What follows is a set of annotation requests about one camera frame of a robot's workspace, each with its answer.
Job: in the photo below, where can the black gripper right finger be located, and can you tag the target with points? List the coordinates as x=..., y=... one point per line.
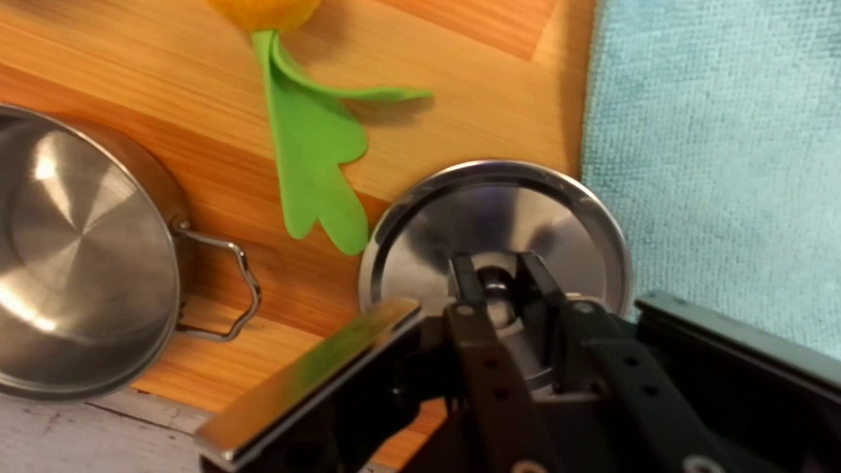
x=589, y=350

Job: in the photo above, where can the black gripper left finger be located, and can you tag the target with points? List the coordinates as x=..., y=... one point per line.
x=494, y=398

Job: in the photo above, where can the silver pot lid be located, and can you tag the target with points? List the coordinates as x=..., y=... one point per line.
x=497, y=211

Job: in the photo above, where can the carrot plushie with green leaves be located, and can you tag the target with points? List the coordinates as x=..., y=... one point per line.
x=310, y=124

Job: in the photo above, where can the small silver pot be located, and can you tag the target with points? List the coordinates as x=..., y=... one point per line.
x=96, y=257

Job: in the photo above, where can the teal cloth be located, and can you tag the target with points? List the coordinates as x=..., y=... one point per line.
x=712, y=132

